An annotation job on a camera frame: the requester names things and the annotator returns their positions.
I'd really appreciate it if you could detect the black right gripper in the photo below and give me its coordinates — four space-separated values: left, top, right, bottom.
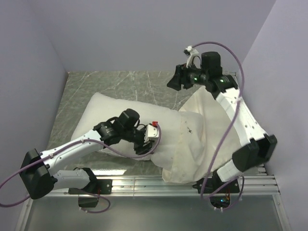
167 62 208 91

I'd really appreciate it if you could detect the white pillow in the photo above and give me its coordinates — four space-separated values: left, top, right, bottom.
71 92 205 169

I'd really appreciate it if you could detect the cream pillowcase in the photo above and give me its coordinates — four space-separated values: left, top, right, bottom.
151 87 231 183

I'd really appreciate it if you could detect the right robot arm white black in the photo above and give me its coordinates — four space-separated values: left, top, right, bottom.
167 46 277 193

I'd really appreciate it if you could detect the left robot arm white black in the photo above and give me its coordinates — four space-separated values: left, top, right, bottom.
19 109 161 199

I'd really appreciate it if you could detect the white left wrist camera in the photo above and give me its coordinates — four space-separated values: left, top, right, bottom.
144 121 159 142

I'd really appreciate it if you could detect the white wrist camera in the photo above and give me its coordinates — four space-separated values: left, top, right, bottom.
183 46 199 67
144 121 159 142

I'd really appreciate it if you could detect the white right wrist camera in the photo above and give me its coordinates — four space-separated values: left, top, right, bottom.
183 46 199 67

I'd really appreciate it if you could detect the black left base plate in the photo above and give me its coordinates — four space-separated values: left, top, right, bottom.
68 179 113 195

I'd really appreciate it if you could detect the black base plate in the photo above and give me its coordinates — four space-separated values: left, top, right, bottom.
68 179 113 195
192 178 241 194

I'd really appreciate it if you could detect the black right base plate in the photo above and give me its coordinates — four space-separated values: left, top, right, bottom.
192 178 241 194

